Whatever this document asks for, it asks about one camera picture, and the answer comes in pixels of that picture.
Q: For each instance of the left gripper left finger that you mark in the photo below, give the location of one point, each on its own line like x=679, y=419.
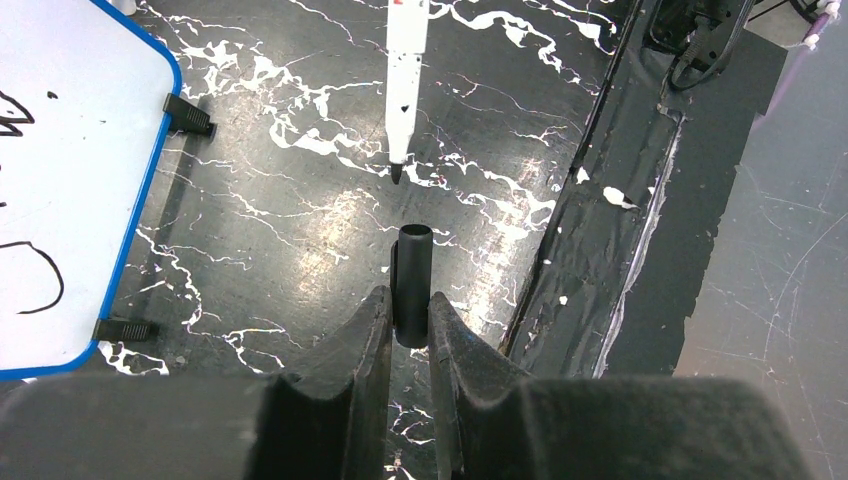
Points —
x=323, y=417

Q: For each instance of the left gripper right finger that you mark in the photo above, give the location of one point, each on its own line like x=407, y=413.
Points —
x=494, y=420

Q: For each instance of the black marker cap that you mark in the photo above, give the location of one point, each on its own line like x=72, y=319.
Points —
x=410, y=284

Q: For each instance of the black white marker pen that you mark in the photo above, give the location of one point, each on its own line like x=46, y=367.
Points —
x=406, y=39

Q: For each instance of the blue framed whiteboard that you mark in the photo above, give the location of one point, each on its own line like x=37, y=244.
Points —
x=83, y=124

